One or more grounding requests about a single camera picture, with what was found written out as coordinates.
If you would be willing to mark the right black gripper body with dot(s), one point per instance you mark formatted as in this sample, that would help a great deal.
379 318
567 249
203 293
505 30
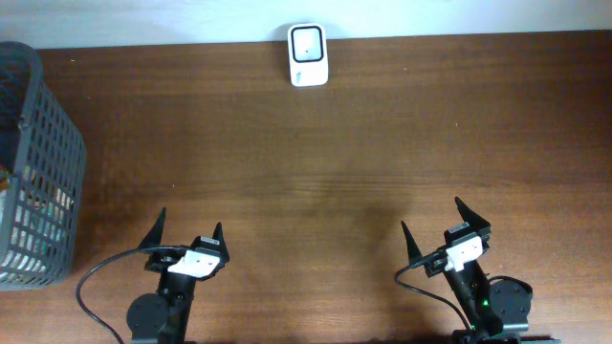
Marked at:
434 264

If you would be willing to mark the glutinous rice bag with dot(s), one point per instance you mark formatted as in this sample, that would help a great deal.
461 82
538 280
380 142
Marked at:
38 232

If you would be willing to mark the white barcode scanner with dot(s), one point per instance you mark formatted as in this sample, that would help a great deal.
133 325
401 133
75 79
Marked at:
308 55

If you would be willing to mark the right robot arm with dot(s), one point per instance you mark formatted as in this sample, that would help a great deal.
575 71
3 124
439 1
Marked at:
492 309

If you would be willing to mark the grey plastic mesh basket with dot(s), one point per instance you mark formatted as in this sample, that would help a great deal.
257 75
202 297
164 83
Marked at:
43 158

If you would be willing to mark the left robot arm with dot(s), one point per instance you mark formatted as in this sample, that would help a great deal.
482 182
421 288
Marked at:
162 316

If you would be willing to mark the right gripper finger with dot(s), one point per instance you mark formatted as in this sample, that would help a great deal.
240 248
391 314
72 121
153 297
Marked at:
469 216
415 257

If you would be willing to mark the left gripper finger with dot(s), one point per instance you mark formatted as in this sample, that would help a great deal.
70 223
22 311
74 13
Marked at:
154 236
218 237

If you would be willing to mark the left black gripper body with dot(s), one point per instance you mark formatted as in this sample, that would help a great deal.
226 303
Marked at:
162 262

